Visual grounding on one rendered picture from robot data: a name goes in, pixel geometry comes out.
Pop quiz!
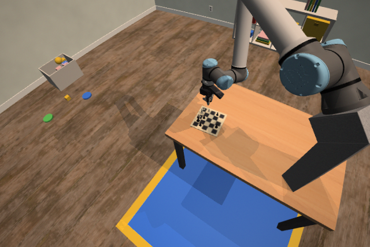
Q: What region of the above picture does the black and cream chessboard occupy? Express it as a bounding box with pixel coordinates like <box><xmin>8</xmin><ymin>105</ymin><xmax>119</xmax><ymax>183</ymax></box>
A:
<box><xmin>190</xmin><ymin>106</ymin><xmax>227</xmax><ymax>137</ymax></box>

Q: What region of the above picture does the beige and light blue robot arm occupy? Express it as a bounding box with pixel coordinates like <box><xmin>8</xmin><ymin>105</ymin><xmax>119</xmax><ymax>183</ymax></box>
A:
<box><xmin>202</xmin><ymin>0</ymin><xmax>370</xmax><ymax>115</ymax></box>

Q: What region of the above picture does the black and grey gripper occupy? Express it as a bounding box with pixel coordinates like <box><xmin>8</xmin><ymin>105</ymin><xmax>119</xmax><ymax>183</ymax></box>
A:
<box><xmin>200</xmin><ymin>80</ymin><xmax>214</xmax><ymax>105</ymax></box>

